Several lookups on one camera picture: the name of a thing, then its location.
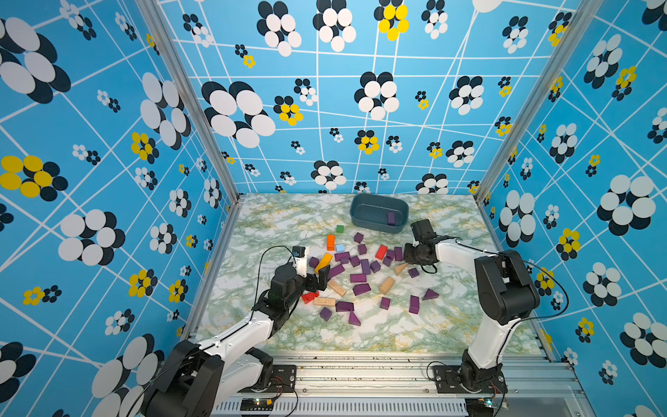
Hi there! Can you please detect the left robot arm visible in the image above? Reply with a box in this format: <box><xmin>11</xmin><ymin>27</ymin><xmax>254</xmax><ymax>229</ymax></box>
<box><xmin>139</xmin><ymin>262</ymin><xmax>330</xmax><ymax>416</ymax></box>

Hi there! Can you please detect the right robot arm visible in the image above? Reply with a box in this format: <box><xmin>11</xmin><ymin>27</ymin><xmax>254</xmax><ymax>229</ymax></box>
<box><xmin>404</xmin><ymin>239</ymin><xmax>540</xmax><ymax>391</ymax></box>

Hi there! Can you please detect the teal storage bin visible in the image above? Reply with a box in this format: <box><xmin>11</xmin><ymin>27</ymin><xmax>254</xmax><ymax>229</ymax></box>
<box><xmin>349</xmin><ymin>194</ymin><xmax>409</xmax><ymax>235</ymax></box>

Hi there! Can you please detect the natural wood brick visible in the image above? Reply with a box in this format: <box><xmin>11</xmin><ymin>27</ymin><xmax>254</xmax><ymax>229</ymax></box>
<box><xmin>313</xmin><ymin>297</ymin><xmax>337</xmax><ymax>308</ymax></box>
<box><xmin>379</xmin><ymin>277</ymin><xmax>395</xmax><ymax>295</ymax></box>
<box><xmin>328</xmin><ymin>281</ymin><xmax>347</xmax><ymax>297</ymax></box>

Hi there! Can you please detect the yellow brick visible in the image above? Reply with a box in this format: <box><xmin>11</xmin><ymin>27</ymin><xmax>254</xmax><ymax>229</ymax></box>
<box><xmin>314</xmin><ymin>253</ymin><xmax>333</xmax><ymax>273</ymax></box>

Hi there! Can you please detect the red arch block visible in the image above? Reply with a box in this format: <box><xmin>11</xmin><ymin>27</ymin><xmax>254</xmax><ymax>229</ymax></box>
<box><xmin>302</xmin><ymin>291</ymin><xmax>320</xmax><ymax>304</ymax></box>

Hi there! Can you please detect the natural wood wedge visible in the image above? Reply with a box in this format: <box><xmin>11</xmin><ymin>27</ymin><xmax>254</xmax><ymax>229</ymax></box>
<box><xmin>394</xmin><ymin>263</ymin><xmax>408</xmax><ymax>276</ymax></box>

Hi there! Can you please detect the orange brick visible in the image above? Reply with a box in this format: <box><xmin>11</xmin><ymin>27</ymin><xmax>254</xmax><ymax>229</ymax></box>
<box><xmin>327</xmin><ymin>235</ymin><xmax>336</xmax><ymax>251</ymax></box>

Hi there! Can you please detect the red brick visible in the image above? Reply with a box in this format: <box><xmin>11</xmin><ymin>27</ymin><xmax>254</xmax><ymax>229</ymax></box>
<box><xmin>375</xmin><ymin>245</ymin><xmax>388</xmax><ymax>261</ymax></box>

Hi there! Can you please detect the purple triangle block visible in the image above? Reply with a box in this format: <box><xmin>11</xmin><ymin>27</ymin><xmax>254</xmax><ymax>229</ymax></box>
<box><xmin>422</xmin><ymin>288</ymin><xmax>439</xmax><ymax>301</ymax></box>
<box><xmin>348</xmin><ymin>312</ymin><xmax>361</xmax><ymax>327</ymax></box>

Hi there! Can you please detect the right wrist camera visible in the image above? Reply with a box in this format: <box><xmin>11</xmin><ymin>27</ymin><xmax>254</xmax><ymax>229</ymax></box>
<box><xmin>411</xmin><ymin>219</ymin><xmax>438</xmax><ymax>244</ymax></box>

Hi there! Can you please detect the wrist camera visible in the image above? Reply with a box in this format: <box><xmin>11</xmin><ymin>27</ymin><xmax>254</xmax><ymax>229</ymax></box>
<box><xmin>411</xmin><ymin>219</ymin><xmax>438</xmax><ymax>244</ymax></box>
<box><xmin>292</xmin><ymin>245</ymin><xmax>308</xmax><ymax>278</ymax></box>

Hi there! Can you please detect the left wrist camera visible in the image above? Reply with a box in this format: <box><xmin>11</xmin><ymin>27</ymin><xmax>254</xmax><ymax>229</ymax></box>
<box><xmin>292</xmin><ymin>245</ymin><xmax>308</xmax><ymax>278</ymax></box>

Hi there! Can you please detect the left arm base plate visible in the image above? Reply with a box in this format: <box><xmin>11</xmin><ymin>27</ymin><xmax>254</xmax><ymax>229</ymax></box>
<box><xmin>240</xmin><ymin>364</ymin><xmax>297</xmax><ymax>394</ymax></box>

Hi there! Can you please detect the aluminium rail frame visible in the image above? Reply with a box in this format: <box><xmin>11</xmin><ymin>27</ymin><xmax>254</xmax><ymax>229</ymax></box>
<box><xmin>210</xmin><ymin>352</ymin><xmax>593</xmax><ymax>416</ymax></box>

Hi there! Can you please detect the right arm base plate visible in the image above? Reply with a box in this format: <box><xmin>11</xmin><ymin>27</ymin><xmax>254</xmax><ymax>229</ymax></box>
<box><xmin>427</xmin><ymin>365</ymin><xmax>508</xmax><ymax>395</ymax></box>

